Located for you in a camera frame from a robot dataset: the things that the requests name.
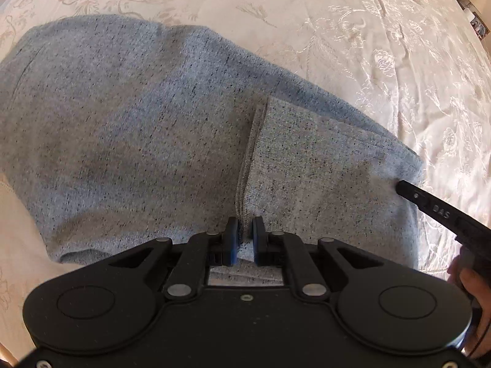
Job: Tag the cream embroidered bedspread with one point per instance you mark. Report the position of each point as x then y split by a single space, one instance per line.
414 66

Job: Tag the grey-blue speckled pants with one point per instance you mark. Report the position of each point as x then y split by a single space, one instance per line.
115 131

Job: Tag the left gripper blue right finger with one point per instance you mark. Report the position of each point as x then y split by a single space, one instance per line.
288 252

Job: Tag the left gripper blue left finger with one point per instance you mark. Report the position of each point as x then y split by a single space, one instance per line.
189 277

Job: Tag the person's right hand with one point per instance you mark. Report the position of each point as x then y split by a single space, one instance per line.
478 342

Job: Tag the right red photo frame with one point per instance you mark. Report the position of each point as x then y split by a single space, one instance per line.
479 26

